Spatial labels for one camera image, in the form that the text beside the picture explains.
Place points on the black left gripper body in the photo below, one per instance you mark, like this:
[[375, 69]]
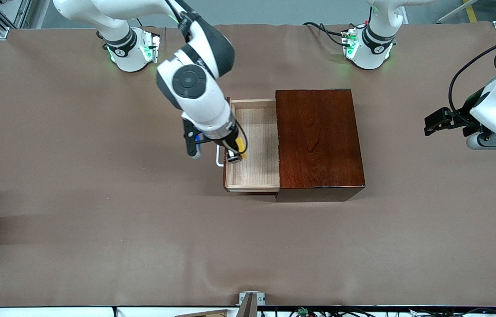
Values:
[[464, 117]]

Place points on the yellow cube block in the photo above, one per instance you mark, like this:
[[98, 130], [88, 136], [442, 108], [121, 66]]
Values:
[[240, 143]]

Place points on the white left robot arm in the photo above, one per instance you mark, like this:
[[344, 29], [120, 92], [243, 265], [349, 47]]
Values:
[[373, 53]]

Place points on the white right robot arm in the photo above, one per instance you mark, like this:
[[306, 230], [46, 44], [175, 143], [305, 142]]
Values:
[[195, 79]]

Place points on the dark wooden cabinet box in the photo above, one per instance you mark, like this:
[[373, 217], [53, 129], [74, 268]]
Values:
[[318, 141]]

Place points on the yellow floor tape strip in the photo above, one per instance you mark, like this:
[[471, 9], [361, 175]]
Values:
[[471, 12]]

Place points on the brown table mat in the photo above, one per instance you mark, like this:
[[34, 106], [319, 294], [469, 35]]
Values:
[[98, 198]]

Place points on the brown wooden board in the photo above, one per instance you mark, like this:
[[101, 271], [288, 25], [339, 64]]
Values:
[[208, 314]]

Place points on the green plug connector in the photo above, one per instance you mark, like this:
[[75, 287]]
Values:
[[303, 312]]

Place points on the metal bracket with brown post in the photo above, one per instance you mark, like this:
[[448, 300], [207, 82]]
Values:
[[248, 304]]

